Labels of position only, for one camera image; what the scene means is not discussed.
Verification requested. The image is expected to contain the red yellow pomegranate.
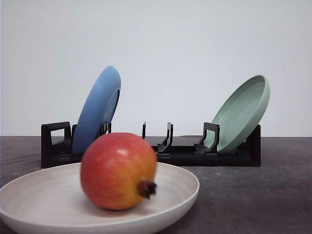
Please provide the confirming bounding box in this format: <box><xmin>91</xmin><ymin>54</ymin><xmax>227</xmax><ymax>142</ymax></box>
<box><xmin>80</xmin><ymin>133</ymin><xmax>158</xmax><ymax>210</ymax></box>

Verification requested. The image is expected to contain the white plate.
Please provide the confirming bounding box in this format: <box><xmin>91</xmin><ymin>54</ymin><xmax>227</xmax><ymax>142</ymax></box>
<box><xmin>0</xmin><ymin>163</ymin><xmax>199</xmax><ymax>234</ymax></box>

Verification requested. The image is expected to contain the blue plate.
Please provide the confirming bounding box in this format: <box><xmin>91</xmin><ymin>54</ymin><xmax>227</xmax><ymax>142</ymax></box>
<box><xmin>73</xmin><ymin>65</ymin><xmax>121</xmax><ymax>156</ymax></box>

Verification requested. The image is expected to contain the green plate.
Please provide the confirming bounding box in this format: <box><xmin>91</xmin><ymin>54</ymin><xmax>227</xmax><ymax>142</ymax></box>
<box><xmin>205</xmin><ymin>75</ymin><xmax>271</xmax><ymax>153</ymax></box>

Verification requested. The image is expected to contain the black dish rack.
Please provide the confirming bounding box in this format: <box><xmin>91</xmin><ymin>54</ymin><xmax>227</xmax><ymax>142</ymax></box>
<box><xmin>41</xmin><ymin>121</ymin><xmax>261</xmax><ymax>168</ymax></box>

